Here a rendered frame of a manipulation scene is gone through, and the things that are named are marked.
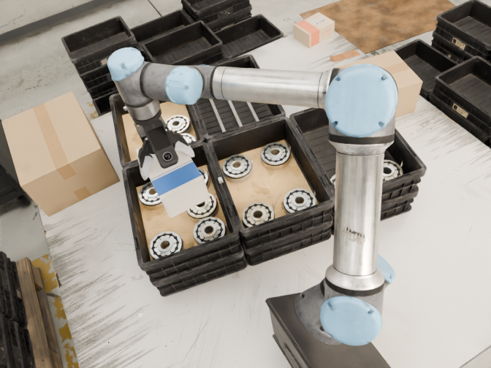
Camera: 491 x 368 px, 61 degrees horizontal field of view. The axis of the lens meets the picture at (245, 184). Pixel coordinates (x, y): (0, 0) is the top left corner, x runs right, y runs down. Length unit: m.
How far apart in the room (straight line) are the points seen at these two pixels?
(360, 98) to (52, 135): 1.29
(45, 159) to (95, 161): 0.17
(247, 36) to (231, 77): 1.95
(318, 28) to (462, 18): 1.16
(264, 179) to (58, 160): 0.75
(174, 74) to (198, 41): 1.85
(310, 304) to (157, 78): 0.62
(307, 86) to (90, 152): 0.94
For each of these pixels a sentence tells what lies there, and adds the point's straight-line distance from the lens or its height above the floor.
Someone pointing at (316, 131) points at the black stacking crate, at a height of 0.83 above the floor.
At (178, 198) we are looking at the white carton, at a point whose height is 1.11.
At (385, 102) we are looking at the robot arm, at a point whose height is 1.47.
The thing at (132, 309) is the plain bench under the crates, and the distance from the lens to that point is 1.43.
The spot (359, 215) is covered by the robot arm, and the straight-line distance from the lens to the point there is 0.79.
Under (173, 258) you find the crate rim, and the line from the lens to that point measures 1.20.
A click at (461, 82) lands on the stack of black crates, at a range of 2.57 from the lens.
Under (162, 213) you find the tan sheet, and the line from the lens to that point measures 1.41.
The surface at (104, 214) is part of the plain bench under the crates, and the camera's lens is 1.66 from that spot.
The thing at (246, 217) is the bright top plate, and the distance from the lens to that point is 1.30.
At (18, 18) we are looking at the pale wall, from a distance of 4.43.
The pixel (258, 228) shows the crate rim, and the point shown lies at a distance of 1.19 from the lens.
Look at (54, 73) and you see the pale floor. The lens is 3.83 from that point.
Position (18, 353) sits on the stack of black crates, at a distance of 2.08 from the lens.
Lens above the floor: 1.95
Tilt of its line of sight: 52 degrees down
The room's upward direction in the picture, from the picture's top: 11 degrees counter-clockwise
